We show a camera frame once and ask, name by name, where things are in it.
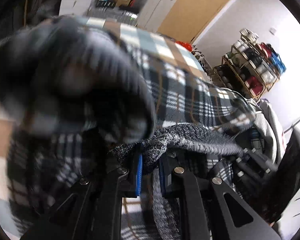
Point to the wall light switch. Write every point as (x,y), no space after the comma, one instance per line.
(272,31)

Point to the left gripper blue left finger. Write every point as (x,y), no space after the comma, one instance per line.
(91,208)

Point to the orange plastic bag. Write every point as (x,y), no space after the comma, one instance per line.
(185,45)

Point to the silver aluminium suitcase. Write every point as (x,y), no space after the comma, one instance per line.
(113,14)

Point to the checkered bed sheet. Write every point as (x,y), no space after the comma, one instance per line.
(18,151)

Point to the wooden door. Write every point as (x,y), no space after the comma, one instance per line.
(187,18)

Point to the bamboo shoe rack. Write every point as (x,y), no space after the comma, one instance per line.
(250,68)

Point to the grey clothes pile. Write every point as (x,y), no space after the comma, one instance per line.
(268,125)

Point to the plaid fleece knit-trim jacket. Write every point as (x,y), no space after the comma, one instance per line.
(59,78)

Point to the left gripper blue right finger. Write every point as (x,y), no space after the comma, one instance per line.
(210,208)

